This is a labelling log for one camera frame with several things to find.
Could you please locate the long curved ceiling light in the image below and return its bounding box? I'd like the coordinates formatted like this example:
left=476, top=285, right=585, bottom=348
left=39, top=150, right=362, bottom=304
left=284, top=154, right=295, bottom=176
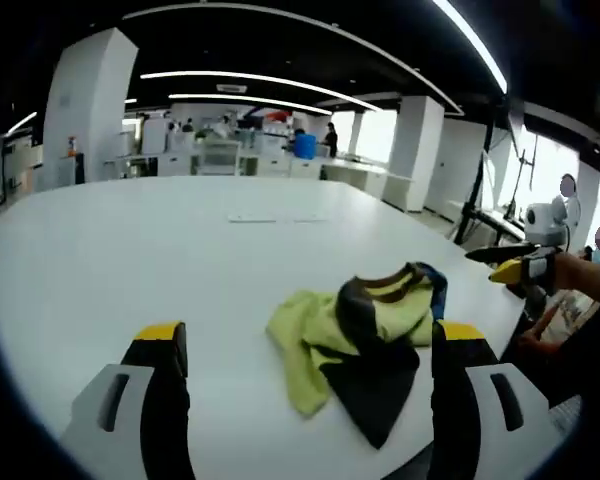
left=168, top=93, right=334, bottom=116
left=140, top=71, right=386, bottom=112

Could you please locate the wide bright ceiling light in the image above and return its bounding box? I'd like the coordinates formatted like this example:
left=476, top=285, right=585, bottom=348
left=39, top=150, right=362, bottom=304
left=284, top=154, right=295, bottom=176
left=432, top=0, right=509, bottom=95

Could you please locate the row of white office desks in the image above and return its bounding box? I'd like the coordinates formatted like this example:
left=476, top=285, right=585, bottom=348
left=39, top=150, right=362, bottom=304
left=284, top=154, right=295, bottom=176
left=102, top=134, right=417, bottom=212

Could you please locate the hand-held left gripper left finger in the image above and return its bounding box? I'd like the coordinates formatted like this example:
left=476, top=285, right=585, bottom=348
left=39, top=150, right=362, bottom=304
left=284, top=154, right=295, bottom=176
left=58, top=321, right=197, bottom=480

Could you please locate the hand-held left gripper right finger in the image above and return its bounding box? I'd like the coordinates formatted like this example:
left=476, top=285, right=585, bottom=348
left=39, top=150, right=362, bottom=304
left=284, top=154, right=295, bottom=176
left=427, top=319, right=564, bottom=480

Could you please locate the blue barrel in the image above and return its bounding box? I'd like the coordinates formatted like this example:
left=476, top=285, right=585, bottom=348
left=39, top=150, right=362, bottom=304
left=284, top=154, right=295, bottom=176
left=293, top=131, right=318, bottom=159

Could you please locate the yellow blue black garment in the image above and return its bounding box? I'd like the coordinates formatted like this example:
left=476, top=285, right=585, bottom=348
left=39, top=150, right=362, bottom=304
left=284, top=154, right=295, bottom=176
left=265, top=260, right=450, bottom=450

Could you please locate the white square pillar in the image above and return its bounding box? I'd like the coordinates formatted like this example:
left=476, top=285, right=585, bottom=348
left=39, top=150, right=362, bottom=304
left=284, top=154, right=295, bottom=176
left=43, top=27, right=140, bottom=187

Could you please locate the black tripod stand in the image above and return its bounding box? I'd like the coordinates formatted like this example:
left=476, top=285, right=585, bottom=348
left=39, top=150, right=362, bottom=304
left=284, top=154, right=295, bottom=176
left=453, top=114, right=527, bottom=247

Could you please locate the person's dark clothing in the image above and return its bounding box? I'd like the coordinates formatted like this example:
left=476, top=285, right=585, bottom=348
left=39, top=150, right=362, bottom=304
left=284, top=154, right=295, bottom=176
left=524, top=287, right=600, bottom=411

